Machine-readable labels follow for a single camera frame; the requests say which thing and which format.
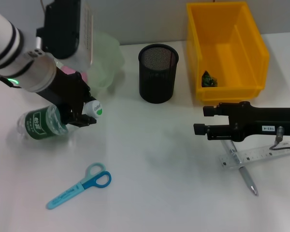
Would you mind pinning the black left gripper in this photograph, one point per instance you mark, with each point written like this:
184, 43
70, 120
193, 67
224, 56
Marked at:
67, 91

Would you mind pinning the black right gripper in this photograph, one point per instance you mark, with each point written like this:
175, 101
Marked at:
263, 120

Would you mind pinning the green plastic wrapper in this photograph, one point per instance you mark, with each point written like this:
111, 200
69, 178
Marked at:
209, 81

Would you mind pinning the pink peach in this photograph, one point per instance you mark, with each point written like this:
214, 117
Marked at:
67, 70

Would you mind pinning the clear green-label water bottle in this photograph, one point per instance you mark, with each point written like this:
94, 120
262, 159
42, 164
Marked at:
38, 125

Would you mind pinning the blue sheathed scissors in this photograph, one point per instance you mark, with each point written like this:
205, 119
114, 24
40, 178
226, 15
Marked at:
70, 192

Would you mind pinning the translucent green fruit bowl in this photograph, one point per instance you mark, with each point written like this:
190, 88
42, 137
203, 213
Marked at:
106, 60

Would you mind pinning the black mesh pen holder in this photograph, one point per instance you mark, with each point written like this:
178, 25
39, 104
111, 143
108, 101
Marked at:
157, 84

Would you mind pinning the clear plastic ruler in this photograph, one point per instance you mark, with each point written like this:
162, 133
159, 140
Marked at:
256, 155

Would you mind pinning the silver ballpoint pen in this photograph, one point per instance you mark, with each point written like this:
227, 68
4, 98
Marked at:
247, 180

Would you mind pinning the yellow plastic bin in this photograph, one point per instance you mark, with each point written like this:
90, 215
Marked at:
232, 48

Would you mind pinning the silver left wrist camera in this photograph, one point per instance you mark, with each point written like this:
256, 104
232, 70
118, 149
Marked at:
60, 29

